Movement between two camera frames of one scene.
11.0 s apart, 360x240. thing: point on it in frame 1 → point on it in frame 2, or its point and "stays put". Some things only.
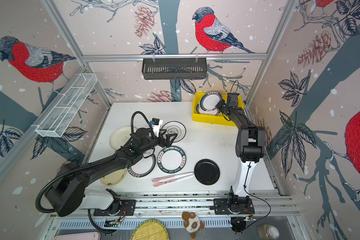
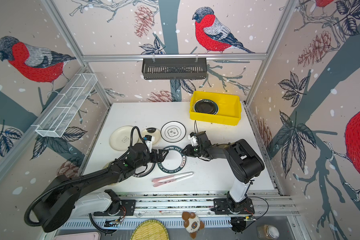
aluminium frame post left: x=55 y=15 stays put
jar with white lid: x=267 y=232 stays put
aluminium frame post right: x=290 y=6 stays put
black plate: x=206 y=171 → x=206 y=106
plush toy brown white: x=192 y=223 stays put
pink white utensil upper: x=159 y=179 stays put
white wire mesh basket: x=58 y=119 stays put
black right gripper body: x=224 y=106 → x=196 y=150
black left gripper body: x=162 y=143 → x=153 y=158
